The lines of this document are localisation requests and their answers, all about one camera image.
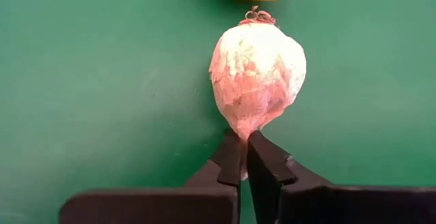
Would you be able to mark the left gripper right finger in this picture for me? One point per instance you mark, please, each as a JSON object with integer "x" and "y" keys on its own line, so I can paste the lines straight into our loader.
{"x": 340, "y": 207}

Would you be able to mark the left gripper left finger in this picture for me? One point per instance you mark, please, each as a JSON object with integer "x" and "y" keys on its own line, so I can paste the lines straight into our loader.
{"x": 153, "y": 207}

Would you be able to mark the white toy garlic bulb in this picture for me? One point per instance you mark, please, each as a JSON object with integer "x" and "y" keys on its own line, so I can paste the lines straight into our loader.
{"x": 257, "y": 81}

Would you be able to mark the green table mat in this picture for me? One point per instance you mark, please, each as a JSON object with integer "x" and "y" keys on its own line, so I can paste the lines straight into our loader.
{"x": 102, "y": 81}

